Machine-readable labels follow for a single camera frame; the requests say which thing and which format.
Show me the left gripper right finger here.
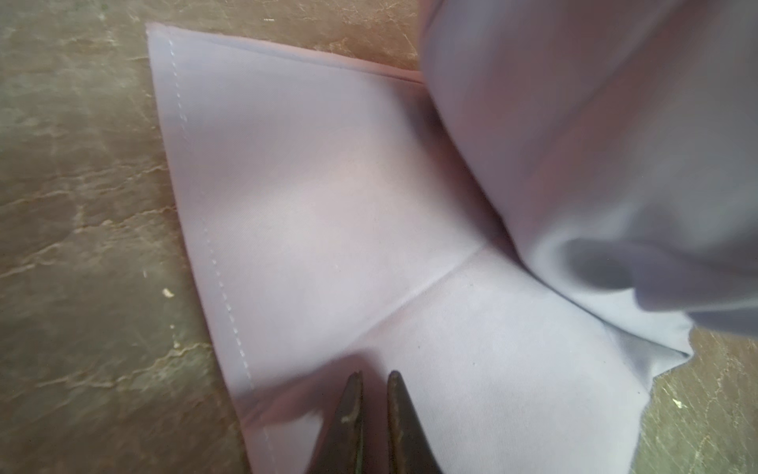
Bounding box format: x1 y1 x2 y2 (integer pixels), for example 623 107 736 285
387 371 442 474

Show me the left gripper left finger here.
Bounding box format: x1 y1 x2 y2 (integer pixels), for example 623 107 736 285
308 371 364 474

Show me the lavender skirt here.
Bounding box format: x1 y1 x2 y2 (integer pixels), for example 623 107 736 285
147 1 757 473

